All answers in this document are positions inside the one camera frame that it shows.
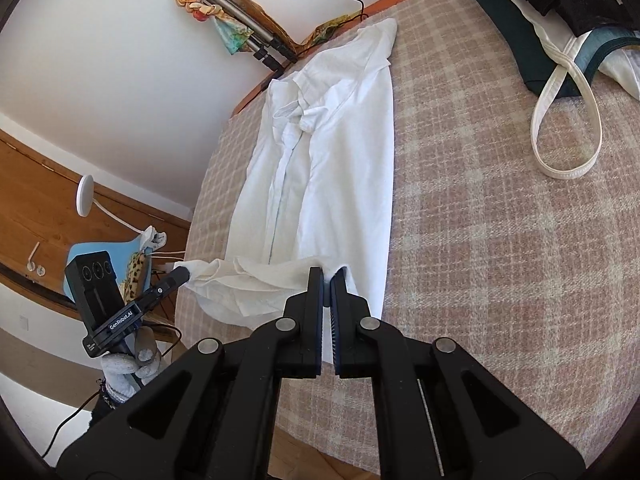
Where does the person's left hand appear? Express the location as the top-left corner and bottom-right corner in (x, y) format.
(100, 327), (163, 403)

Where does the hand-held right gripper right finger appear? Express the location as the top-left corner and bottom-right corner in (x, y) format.
(327, 266), (586, 480)

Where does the yellow patterned cloth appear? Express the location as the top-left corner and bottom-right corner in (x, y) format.
(299, 12), (368, 48)

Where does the white tote bag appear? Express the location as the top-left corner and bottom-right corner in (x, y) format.
(480, 0), (640, 181)

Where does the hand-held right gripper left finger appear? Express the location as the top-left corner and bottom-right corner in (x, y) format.
(57, 266), (326, 480)

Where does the silver folded tripod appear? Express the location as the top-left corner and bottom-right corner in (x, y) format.
(182, 0), (298, 68)

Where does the folded tripod with scarf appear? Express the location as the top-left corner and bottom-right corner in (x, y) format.
(170, 0), (296, 56)

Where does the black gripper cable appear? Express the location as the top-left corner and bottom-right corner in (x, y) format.
(40, 324), (183, 466)

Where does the person's left forearm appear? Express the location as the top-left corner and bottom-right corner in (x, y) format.
(87, 382), (133, 428)

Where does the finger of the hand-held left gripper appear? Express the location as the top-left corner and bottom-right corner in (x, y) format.
(152, 266), (192, 301)

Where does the dark green cloth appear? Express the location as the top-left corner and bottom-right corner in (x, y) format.
(452, 0), (581, 98)

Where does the white desk lamp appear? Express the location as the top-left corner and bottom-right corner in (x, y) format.
(76, 175), (166, 251)

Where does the pink checked tablecloth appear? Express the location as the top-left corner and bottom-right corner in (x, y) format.
(172, 0), (640, 471)

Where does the white t-shirt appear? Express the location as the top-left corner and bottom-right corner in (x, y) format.
(176, 17), (398, 363)

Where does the white cable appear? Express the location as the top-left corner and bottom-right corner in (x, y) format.
(150, 251), (187, 273)

